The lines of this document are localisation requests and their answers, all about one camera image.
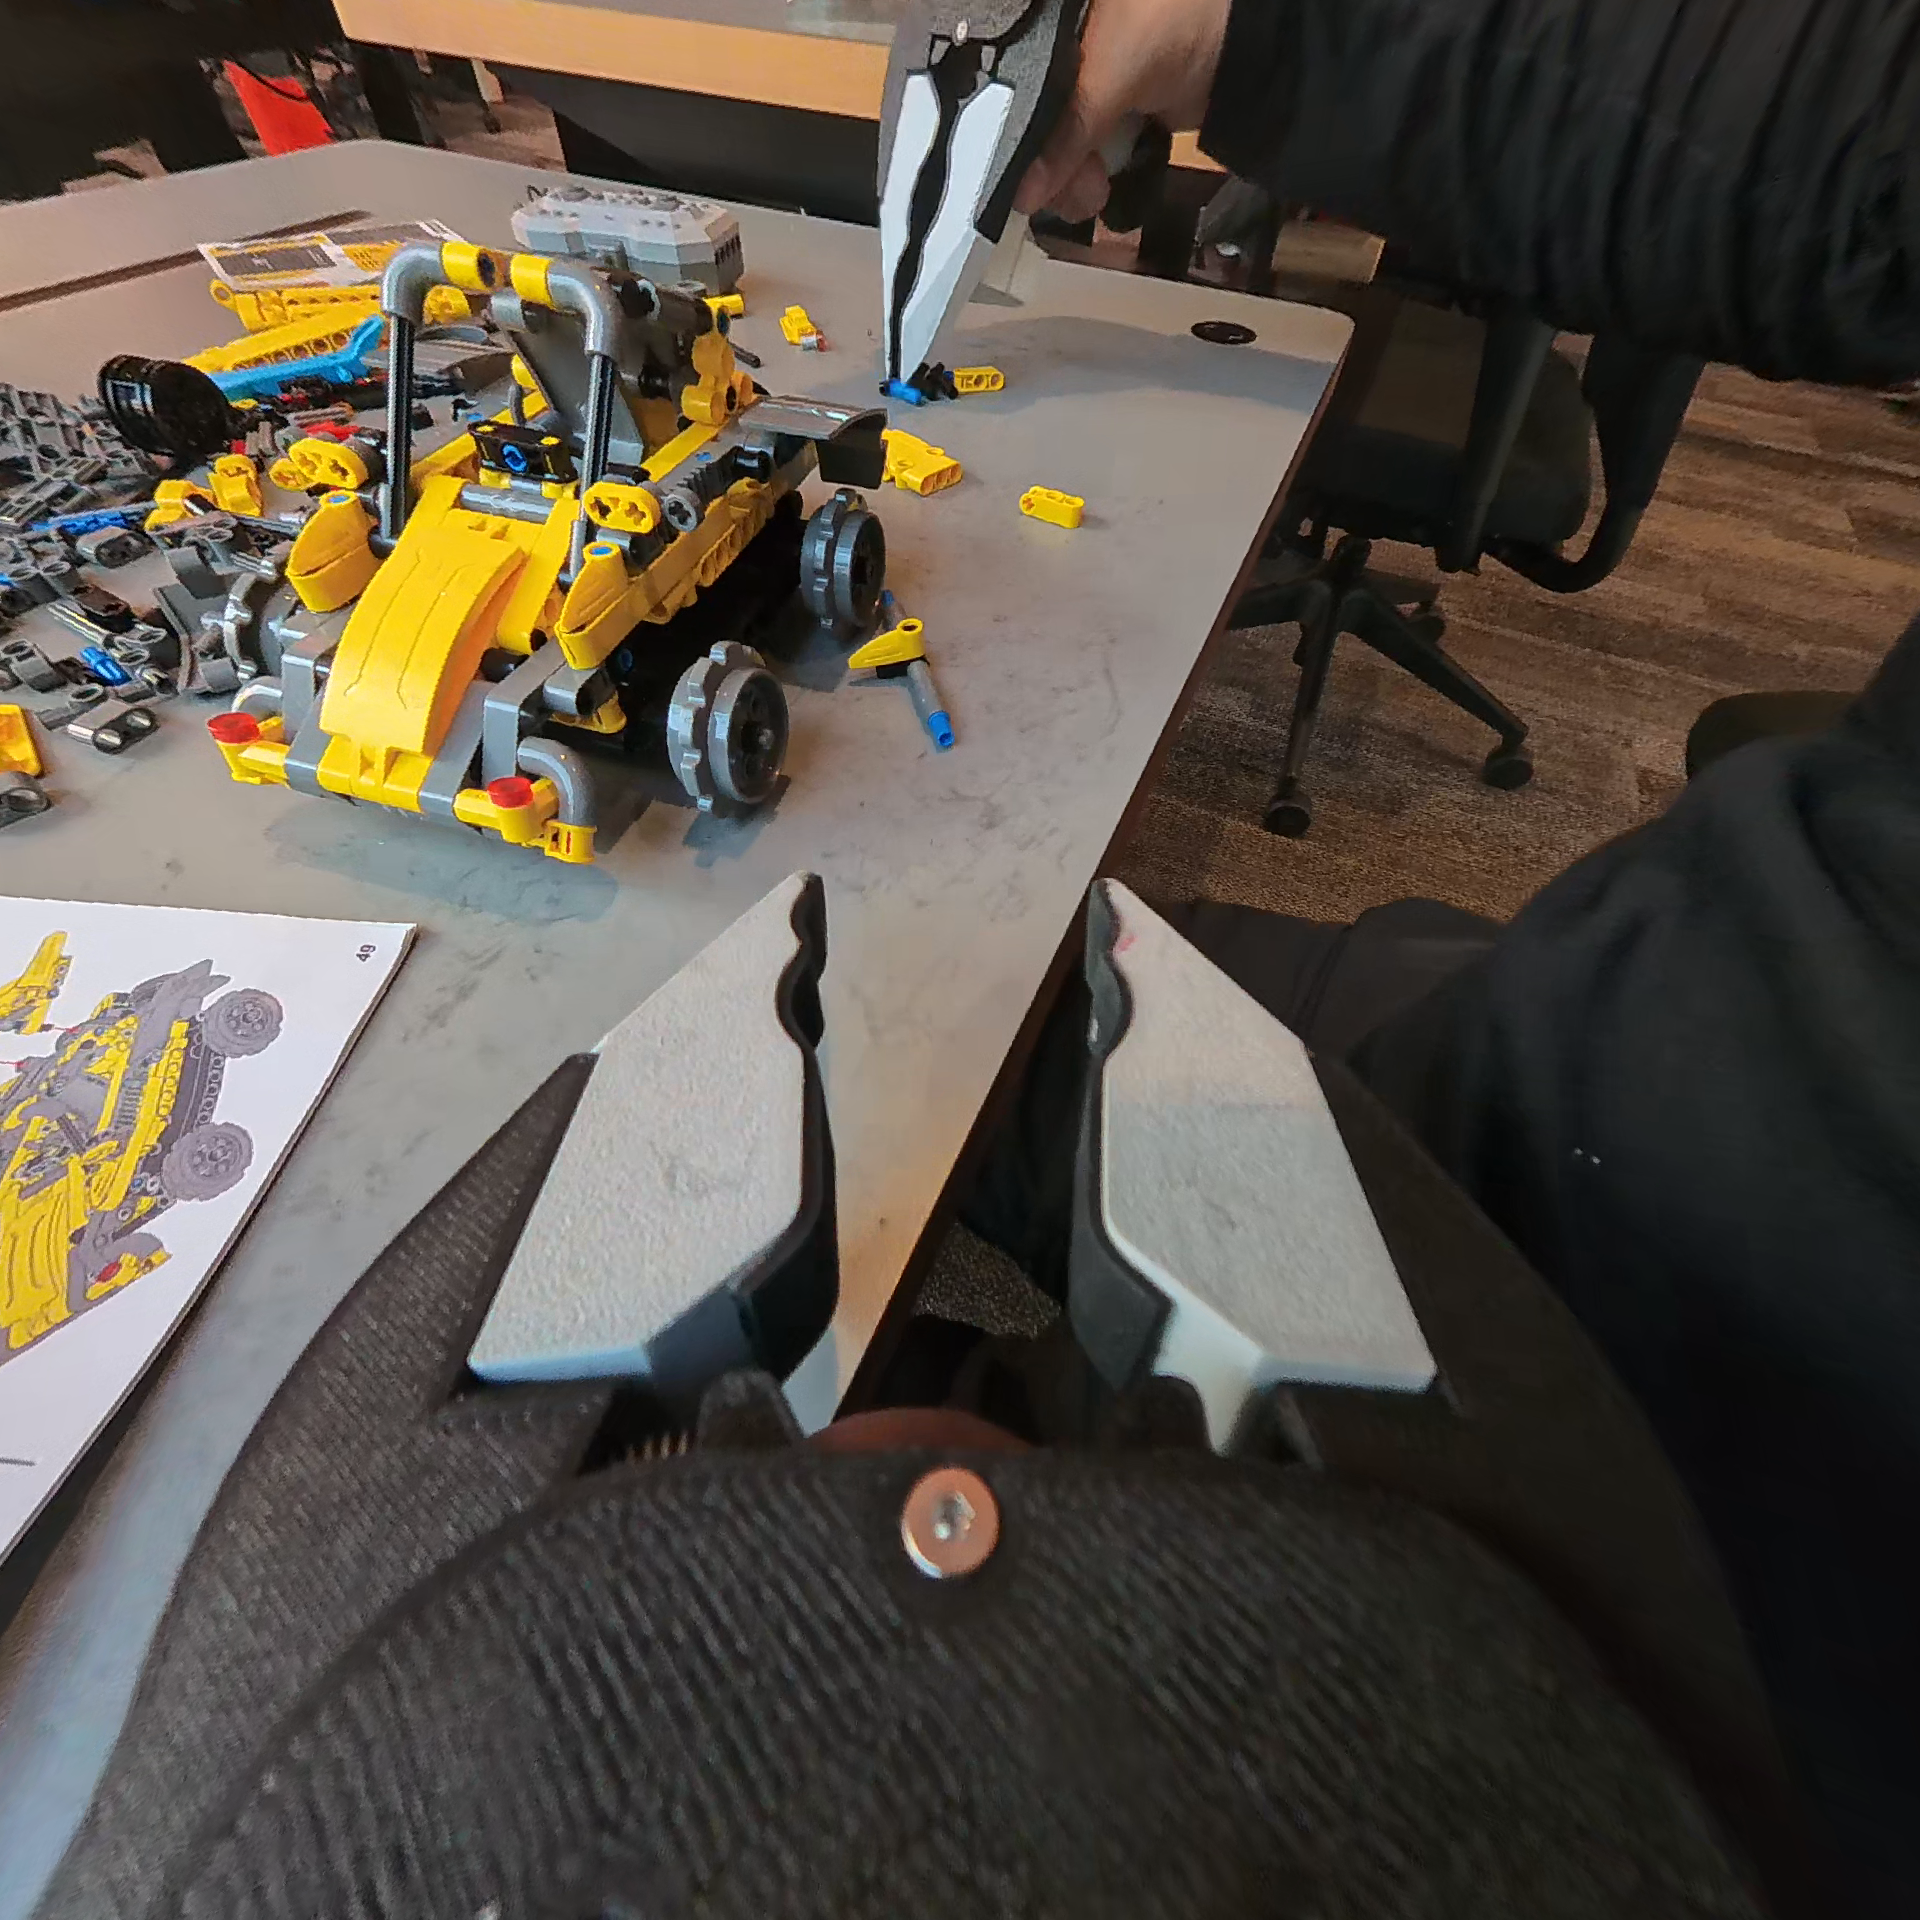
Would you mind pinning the yellow rectangular brick panel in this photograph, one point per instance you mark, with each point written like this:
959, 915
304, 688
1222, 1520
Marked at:
920, 457

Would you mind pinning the adjoining grey desk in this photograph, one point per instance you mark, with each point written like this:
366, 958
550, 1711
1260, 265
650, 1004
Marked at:
224, 187

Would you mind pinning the yellow grey brick vehicle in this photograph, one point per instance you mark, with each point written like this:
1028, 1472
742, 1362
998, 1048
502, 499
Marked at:
422, 630

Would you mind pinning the pile of small brick parts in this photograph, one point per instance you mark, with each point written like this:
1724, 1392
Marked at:
60, 451

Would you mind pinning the orange plastic crate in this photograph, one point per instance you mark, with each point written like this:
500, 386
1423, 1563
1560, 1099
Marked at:
264, 106

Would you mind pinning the white instruction booklet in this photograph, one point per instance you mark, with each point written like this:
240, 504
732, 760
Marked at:
329, 975

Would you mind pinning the grey table wood edge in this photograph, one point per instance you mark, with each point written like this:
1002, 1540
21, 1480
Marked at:
674, 44

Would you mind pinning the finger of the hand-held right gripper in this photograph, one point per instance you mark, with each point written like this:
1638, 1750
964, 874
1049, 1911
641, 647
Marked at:
908, 182
984, 182

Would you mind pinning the person's right hand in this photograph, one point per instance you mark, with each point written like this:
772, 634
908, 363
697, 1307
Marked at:
1141, 59

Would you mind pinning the yellow black sticker sheet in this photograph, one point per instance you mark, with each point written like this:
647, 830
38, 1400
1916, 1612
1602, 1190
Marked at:
285, 258

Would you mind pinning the grey brick battery hub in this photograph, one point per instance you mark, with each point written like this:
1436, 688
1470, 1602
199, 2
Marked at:
629, 233

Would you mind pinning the black brick wheel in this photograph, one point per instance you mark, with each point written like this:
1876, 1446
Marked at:
158, 404

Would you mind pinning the black office chair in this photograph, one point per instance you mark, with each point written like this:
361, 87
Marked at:
1440, 435

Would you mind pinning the cluster of small brick pins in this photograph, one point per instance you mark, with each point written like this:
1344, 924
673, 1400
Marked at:
922, 386

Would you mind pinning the blue brick separator tool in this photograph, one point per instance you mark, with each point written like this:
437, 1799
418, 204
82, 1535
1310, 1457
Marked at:
285, 369

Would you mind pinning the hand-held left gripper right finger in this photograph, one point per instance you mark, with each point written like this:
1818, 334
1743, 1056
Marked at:
1260, 1214

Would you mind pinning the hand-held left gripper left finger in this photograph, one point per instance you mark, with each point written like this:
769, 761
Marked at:
662, 1201

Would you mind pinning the grey axle blue tips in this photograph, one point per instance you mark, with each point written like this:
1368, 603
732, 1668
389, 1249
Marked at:
922, 690

